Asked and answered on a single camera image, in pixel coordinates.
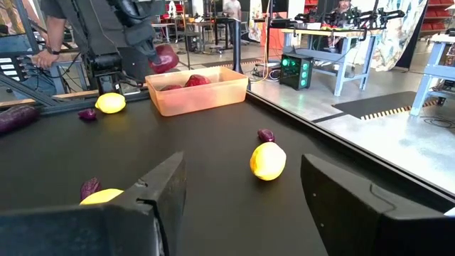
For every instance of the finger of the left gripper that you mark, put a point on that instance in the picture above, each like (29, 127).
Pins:
(151, 51)

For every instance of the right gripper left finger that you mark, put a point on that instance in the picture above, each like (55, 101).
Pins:
(167, 199)

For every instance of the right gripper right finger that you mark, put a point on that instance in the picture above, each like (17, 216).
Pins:
(341, 206)

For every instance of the yellow lemon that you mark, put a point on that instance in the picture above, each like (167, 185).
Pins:
(268, 161)
(101, 196)
(110, 103)

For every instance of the small purple toy vegetable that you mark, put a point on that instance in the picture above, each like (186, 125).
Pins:
(90, 187)
(266, 135)

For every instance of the small red chili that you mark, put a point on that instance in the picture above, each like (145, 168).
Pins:
(87, 114)

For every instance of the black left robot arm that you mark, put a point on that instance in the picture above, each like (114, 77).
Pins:
(103, 28)

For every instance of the background desk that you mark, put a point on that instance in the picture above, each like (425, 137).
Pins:
(193, 23)

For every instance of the black table mat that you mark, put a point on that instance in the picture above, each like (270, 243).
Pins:
(213, 149)

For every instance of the orange translucent plastic bin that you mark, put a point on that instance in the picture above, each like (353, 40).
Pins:
(199, 99)

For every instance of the person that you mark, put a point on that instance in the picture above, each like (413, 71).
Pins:
(57, 32)
(343, 5)
(232, 9)

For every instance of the black floor mat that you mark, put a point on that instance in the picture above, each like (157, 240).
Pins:
(377, 103)

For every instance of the black box with white labels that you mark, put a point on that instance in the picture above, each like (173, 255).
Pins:
(10, 67)

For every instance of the light blue metal table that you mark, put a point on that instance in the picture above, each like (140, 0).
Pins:
(339, 67)
(421, 89)

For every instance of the computer tower with green fans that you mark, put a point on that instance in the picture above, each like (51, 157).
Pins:
(295, 71)

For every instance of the long purple toy vegetable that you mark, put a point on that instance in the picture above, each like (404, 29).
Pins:
(16, 119)

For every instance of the patterned hanging fabric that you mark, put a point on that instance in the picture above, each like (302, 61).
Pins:
(394, 35)

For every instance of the background robot arms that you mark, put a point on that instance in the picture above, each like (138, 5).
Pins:
(355, 17)

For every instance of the red storage shelf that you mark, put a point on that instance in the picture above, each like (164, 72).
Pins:
(437, 25)

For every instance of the black vertical post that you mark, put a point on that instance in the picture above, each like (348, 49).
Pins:
(237, 46)

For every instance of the black diagonal frame strut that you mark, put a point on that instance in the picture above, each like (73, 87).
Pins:
(25, 90)

